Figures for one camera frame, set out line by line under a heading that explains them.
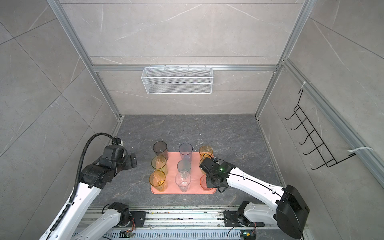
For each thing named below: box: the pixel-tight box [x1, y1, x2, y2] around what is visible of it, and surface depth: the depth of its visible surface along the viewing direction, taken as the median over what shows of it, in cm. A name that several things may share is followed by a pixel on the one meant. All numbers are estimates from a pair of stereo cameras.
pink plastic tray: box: [151, 152, 217, 194], surface depth 86 cm
